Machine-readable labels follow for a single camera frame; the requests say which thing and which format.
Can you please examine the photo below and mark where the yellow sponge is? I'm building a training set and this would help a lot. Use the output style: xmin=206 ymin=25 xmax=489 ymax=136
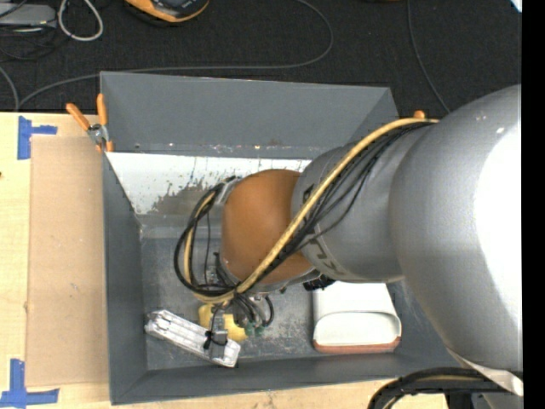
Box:
xmin=198 ymin=303 xmax=249 ymax=343

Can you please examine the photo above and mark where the white box with red-brown edge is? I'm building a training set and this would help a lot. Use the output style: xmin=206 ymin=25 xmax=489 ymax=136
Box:
xmin=312 ymin=282 xmax=403 ymax=354

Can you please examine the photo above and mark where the brown cardboard board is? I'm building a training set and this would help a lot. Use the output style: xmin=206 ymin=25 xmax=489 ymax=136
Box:
xmin=24 ymin=136 xmax=110 ymax=388

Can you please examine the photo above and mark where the grey metal bin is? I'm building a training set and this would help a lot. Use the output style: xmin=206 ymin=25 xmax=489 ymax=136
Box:
xmin=100 ymin=71 xmax=465 ymax=405

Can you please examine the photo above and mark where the black cylinder on white bracket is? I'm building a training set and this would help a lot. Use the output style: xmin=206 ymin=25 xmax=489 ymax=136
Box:
xmin=302 ymin=273 xmax=336 ymax=291

